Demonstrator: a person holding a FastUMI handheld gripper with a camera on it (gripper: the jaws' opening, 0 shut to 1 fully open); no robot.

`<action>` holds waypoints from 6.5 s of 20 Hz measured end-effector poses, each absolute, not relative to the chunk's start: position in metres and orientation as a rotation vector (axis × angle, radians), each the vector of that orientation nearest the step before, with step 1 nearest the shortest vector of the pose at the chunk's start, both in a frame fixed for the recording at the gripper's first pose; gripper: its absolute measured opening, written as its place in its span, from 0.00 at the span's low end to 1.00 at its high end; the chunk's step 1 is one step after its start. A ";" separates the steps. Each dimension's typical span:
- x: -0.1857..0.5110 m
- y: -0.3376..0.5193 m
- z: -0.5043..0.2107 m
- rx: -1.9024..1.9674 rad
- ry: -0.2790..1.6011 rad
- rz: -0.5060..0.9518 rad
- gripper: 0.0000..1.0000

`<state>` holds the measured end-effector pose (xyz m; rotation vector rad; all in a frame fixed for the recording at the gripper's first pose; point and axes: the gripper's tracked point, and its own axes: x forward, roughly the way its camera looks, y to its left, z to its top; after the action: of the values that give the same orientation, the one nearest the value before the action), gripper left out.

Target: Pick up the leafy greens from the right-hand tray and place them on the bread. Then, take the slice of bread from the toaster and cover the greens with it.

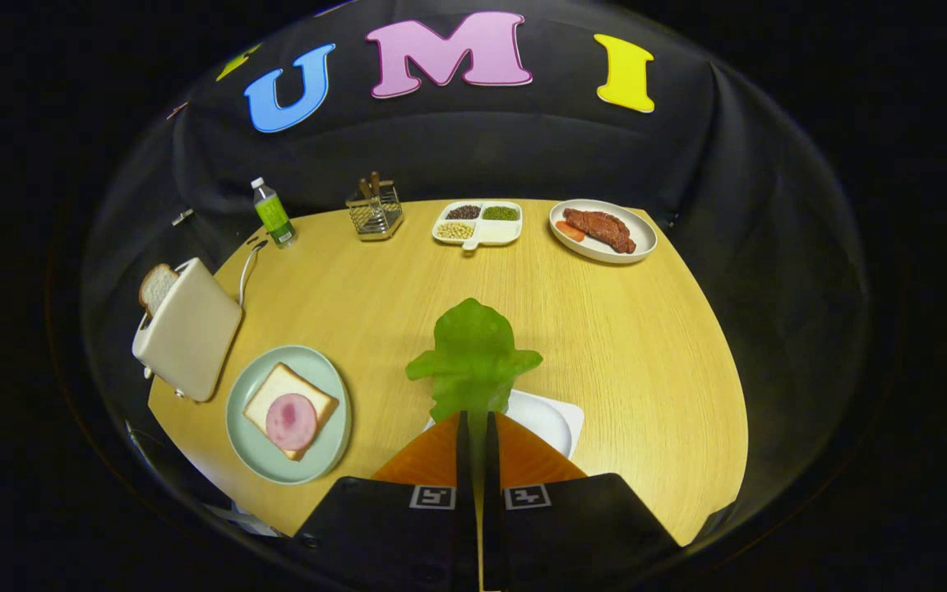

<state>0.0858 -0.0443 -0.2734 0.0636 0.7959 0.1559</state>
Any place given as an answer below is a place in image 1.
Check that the white cloth clip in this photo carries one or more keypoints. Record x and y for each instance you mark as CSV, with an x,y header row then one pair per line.
x,y
182,217

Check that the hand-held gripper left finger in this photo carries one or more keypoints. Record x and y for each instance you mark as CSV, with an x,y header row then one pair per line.
x,y
464,460

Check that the green lettuce leaf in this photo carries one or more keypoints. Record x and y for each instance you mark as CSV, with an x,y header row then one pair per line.
x,y
473,345

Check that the pile of green beans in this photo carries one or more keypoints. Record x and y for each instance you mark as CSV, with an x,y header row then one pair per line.
x,y
501,213

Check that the green label water bottle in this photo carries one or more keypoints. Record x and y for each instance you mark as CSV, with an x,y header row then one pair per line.
x,y
272,214

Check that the pale green round plate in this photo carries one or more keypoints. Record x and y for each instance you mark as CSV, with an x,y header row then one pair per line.
x,y
256,448

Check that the red cloth clip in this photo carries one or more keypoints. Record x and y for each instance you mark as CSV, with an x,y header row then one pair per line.
x,y
177,109

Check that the brown steak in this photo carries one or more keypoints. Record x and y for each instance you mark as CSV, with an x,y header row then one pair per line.
x,y
601,226

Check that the white round plate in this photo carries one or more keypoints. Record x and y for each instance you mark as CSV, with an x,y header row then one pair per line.
x,y
605,254

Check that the white toaster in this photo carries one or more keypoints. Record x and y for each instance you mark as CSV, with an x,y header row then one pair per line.
x,y
190,329

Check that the pile of yellow beans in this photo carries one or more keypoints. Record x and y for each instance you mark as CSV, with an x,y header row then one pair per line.
x,y
455,230

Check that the white square plate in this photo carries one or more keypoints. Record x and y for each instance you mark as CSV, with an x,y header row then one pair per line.
x,y
552,419

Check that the pile of dark red beans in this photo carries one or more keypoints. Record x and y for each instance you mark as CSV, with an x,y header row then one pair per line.
x,y
464,212

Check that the orange carrot piece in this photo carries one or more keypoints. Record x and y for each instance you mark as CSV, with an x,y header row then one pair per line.
x,y
570,231

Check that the bread slice under ham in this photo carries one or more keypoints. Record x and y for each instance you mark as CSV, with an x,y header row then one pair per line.
x,y
276,390

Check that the brown wooden utensil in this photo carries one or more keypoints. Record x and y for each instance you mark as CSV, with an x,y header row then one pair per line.
x,y
369,185

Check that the pink ham slice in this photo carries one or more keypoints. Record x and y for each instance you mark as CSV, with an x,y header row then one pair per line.
x,y
291,423

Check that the black backdrop cloth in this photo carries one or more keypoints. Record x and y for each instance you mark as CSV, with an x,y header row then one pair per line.
x,y
523,148

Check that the white divided dish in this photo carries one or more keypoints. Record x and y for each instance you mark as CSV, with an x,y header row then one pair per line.
x,y
496,233

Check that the plain bread slice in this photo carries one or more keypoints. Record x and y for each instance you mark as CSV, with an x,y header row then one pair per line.
x,y
157,284

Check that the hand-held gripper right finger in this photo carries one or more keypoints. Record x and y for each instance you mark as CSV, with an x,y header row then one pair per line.
x,y
491,469

